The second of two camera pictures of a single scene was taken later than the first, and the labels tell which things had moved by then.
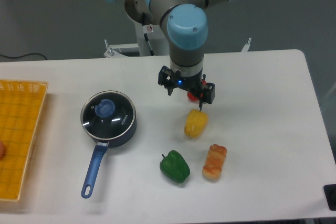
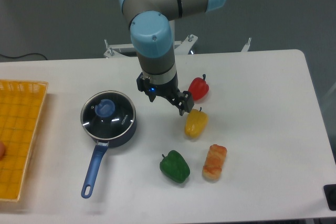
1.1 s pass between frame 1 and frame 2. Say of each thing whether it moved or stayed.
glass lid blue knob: stayed
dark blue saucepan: stayed
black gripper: moved
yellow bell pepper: stayed
